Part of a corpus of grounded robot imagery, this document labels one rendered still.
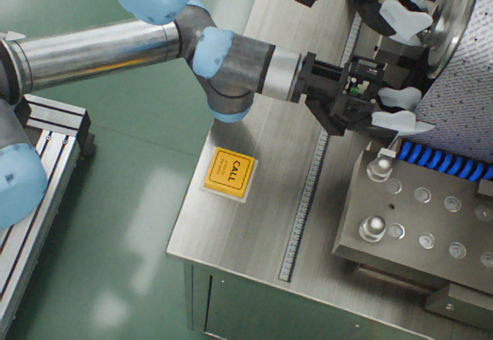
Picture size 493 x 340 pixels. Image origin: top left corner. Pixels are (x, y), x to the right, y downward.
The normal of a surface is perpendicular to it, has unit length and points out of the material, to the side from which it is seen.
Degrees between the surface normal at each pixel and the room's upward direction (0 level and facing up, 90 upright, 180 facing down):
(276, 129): 0
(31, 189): 87
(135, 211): 0
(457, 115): 90
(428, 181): 0
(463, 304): 90
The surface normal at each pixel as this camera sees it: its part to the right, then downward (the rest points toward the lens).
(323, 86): -0.29, 0.88
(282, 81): -0.15, 0.33
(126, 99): 0.07, -0.37
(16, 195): 0.61, 0.73
